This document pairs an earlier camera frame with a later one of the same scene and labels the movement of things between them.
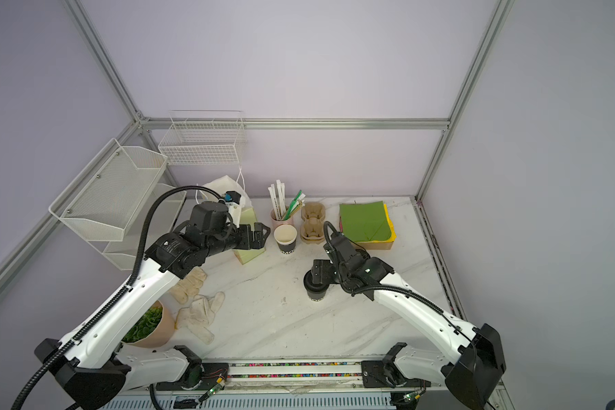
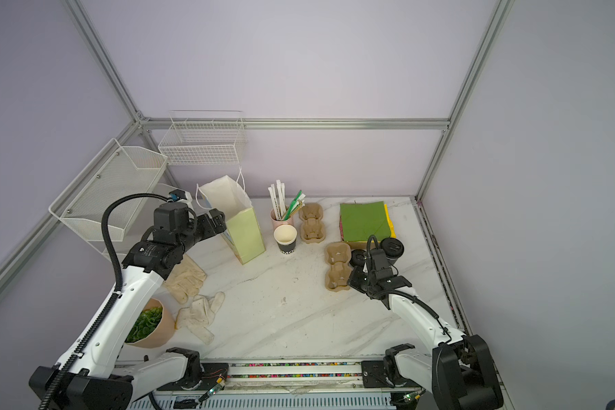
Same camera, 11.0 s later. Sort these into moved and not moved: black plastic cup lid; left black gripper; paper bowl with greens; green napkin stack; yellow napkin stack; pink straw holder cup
Moved: left black gripper; black plastic cup lid
Not moved: green napkin stack; pink straw holder cup; paper bowl with greens; yellow napkin stack
